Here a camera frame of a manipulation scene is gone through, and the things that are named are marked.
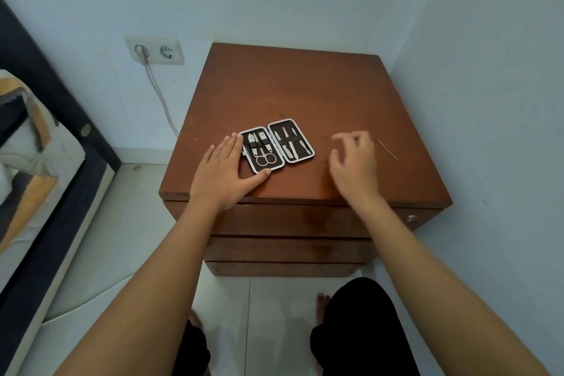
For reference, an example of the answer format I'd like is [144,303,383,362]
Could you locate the person's right hand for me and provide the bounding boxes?
[328,130,381,213]

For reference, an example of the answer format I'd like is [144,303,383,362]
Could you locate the person's left hand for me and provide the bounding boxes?
[189,132,272,213]

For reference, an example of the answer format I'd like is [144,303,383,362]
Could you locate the thin metal cuticle pusher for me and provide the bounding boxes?
[377,138,399,162]

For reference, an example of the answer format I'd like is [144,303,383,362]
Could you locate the small silver scissors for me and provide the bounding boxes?
[254,142,277,168]

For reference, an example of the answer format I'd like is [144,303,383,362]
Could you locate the checkered manicure kit case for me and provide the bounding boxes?
[237,117,316,175]

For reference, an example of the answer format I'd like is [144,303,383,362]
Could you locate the silver nail file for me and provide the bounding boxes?
[290,126,308,157]

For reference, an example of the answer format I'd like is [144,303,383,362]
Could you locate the silver cuticle pusher tool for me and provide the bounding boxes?
[281,126,295,160]

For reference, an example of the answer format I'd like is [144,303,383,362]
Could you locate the brown wooden nightstand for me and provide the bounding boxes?
[162,199,445,240]
[158,42,454,278]

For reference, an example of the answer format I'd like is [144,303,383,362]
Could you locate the person's right forearm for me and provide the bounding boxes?
[354,194,552,376]

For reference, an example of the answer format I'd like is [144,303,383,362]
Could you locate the person's left forearm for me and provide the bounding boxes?
[55,194,221,376]

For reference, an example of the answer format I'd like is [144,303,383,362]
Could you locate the person's right leg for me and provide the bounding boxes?
[310,277,422,376]

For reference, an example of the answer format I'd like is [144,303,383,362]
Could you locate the person's leg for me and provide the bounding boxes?
[172,309,212,376]
[310,277,422,376]

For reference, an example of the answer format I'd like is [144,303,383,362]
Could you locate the person's left leg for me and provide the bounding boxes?
[172,309,212,376]

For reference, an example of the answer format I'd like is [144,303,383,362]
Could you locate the striped bedding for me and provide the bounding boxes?
[0,69,87,297]

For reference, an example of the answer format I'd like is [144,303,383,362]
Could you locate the white double wall socket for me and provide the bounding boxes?
[124,36,185,66]

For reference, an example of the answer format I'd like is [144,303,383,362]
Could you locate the white plug with cable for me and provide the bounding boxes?
[42,45,180,324]

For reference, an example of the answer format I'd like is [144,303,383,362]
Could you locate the dark blue bed frame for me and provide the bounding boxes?
[0,0,122,376]

